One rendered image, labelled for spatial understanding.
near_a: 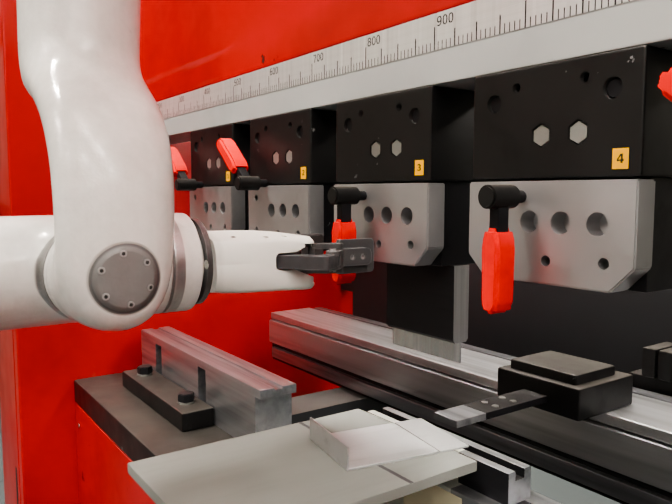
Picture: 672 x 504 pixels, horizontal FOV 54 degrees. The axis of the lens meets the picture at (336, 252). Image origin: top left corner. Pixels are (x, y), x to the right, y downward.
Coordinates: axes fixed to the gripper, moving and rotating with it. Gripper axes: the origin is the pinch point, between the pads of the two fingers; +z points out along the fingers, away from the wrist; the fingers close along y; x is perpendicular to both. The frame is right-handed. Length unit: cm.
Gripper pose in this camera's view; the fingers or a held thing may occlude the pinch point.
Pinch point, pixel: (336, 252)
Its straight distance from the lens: 65.6
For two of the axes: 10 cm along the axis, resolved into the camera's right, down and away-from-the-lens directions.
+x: 0.0, -10.0, -0.9
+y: 5.7, 0.7, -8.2
